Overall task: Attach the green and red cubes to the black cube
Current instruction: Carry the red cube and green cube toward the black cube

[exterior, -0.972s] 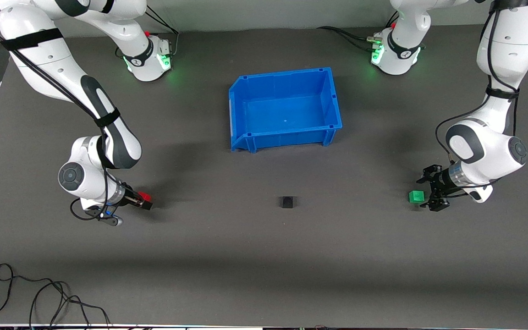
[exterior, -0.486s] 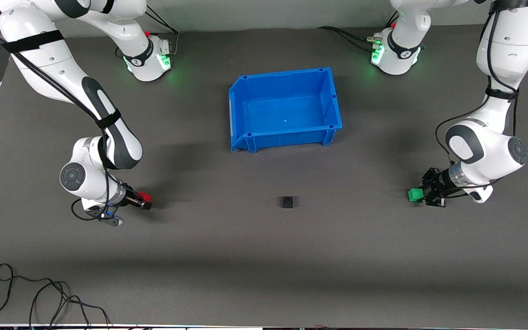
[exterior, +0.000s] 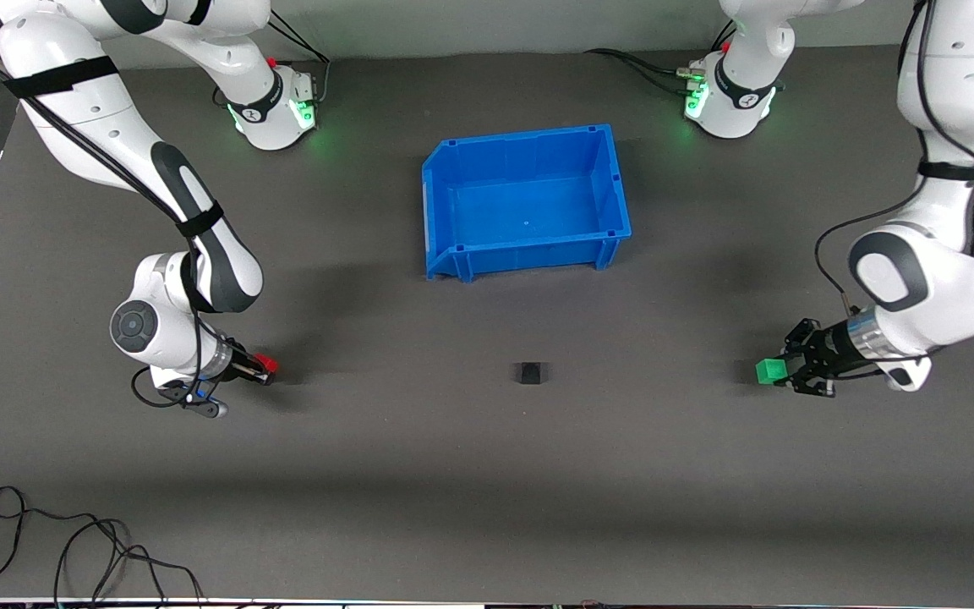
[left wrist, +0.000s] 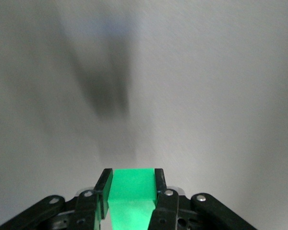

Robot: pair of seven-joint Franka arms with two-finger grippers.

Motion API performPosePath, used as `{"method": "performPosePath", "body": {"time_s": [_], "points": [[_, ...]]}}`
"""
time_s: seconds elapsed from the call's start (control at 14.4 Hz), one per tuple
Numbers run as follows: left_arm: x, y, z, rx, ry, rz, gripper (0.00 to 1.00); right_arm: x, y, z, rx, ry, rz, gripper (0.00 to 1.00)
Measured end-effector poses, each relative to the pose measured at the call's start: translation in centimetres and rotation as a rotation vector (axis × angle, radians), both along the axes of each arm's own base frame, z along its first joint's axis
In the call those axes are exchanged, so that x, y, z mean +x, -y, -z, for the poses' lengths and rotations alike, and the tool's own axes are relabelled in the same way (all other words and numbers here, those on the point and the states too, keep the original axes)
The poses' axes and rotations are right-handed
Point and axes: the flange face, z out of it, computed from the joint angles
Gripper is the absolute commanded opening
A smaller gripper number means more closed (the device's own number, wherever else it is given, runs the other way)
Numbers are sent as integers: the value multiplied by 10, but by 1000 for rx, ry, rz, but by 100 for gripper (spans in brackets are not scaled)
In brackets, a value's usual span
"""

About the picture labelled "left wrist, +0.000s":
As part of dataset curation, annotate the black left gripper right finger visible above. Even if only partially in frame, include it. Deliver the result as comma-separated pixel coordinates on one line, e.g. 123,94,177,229
148,168,258,230

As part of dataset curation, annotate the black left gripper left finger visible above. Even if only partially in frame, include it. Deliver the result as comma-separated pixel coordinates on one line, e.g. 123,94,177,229
0,168,114,230

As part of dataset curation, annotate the small green cube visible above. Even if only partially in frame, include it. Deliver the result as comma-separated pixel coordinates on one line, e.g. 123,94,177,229
93,168,158,230

